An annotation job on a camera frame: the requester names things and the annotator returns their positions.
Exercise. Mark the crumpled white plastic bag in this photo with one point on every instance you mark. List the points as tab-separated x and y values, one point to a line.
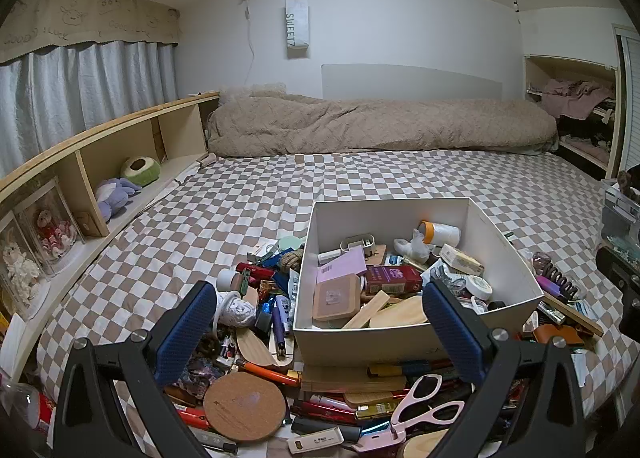
415	245

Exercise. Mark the purple lighter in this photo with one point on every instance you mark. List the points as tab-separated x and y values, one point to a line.
547	286

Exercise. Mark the yellow tissue pack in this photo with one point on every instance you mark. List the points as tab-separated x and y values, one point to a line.
460	260

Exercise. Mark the purple plush toy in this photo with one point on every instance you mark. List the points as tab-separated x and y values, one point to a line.
112	198

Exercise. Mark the white cardboard box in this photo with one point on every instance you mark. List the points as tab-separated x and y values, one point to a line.
350	348

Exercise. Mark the beige fluffy duvet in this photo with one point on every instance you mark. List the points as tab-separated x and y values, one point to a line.
380	127

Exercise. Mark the green avocado plush toy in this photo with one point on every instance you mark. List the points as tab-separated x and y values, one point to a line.
141	171

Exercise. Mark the round cork coaster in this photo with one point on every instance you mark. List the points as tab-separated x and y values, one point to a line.
245	405

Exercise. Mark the brown tape roll in bag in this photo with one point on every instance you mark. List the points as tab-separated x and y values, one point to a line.
541	262

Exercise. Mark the round white tin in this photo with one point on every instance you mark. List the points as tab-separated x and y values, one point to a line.
477	286

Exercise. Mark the white hanging paper bag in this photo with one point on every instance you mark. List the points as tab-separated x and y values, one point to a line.
297	27

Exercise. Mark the plastic bottle red label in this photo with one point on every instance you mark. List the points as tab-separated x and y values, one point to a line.
27	413

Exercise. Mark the pile of lighters and pens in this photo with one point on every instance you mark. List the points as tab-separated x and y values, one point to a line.
325	408

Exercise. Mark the brown leather case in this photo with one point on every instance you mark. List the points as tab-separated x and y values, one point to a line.
555	335

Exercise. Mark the pink clothes pile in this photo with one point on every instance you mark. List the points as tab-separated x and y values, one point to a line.
575	97

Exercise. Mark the white doll in clear case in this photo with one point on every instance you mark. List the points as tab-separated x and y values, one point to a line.
20	263

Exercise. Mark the white wall panel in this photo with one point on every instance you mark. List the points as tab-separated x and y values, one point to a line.
410	82

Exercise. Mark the beige printed curtain valance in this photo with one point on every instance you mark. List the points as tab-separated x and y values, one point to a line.
75	20

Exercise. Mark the pink beige flat box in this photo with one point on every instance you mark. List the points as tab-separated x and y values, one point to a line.
337	300

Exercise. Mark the open closet shelf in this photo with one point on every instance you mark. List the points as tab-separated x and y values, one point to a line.
565	137

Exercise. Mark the red printed box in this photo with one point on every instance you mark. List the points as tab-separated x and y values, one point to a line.
392	280

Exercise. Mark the mint green round lid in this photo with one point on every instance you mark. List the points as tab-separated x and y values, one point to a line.
290	242

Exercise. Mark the red doll in clear case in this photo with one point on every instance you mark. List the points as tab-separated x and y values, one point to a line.
50	233

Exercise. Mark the pink card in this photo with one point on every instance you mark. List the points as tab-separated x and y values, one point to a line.
342	263

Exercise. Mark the clear storage box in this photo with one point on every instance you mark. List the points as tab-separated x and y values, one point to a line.
620	213

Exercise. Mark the masking film roll orange tape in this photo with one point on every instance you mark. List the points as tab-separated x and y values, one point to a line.
442	233

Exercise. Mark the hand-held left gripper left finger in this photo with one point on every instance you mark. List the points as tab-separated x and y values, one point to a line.
187	333

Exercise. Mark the wooden headboard shelf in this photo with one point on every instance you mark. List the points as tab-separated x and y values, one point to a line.
115	137

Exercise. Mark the white stick with gold cap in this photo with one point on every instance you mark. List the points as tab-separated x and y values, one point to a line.
317	440

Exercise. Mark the pale grey curtain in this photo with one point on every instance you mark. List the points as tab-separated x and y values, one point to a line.
75	87

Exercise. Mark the white lacy round object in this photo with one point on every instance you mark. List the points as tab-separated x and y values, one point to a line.
235	310

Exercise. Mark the pink scissors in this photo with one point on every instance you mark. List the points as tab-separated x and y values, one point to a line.
425	403

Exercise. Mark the black claw hair clip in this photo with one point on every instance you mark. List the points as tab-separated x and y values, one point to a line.
562	278

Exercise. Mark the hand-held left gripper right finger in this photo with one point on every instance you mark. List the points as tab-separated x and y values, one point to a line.
452	333

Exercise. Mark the brown white checkered bed sheet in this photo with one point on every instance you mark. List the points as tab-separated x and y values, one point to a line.
400	177

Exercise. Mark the wooden stick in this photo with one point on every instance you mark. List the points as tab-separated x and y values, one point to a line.
372	308

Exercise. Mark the white plastic holder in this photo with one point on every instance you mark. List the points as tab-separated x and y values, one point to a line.
357	242

